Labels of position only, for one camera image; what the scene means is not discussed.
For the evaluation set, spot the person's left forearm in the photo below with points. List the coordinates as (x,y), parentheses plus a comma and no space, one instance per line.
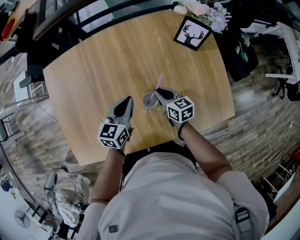
(105,178)

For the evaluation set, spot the beige cloth bag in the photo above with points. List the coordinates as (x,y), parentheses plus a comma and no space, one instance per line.
(70,197)

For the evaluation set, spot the person's right forearm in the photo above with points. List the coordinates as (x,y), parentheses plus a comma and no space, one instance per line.
(204,152)

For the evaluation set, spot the black wristband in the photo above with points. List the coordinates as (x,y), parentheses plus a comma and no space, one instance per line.
(180,132)

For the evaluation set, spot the red stool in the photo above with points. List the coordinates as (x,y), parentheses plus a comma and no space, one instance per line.
(296,155)

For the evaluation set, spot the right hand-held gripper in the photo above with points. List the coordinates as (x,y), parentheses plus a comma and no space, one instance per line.
(180,110)

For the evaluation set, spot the white wooden desk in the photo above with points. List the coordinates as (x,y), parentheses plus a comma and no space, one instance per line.
(288,47)

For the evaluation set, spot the pink straw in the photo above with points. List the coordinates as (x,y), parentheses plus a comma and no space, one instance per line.
(159,82)

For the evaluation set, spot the framed deer picture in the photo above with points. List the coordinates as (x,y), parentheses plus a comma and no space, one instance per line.
(192,32)

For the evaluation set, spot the black high-back office chair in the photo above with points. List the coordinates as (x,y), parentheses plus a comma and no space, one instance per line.
(236,63)

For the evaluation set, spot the green folding chair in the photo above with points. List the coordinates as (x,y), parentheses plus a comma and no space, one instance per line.
(7,129)

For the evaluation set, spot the red bag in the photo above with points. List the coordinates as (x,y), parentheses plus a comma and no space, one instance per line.
(7,29)

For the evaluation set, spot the white metal rack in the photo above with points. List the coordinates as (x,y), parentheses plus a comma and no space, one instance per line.
(23,86)

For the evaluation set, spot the white shelf frame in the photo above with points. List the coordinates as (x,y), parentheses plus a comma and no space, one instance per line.
(279,180)

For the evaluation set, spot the pastel flower bouquet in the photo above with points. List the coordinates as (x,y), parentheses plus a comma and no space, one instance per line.
(206,11)

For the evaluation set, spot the black standing fan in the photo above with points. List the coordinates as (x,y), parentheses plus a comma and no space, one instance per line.
(22,219)

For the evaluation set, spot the small potted plant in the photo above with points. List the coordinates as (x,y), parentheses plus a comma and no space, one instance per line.
(243,55)

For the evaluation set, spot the long wooden table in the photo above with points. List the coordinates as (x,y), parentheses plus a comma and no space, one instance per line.
(21,9)

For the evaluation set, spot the grey-white cup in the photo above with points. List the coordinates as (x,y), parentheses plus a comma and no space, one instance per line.
(147,103)

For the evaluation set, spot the person's grey shirt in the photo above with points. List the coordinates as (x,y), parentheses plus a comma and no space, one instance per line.
(168,199)

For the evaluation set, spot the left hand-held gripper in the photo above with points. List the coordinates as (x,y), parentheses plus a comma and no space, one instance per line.
(109,131)

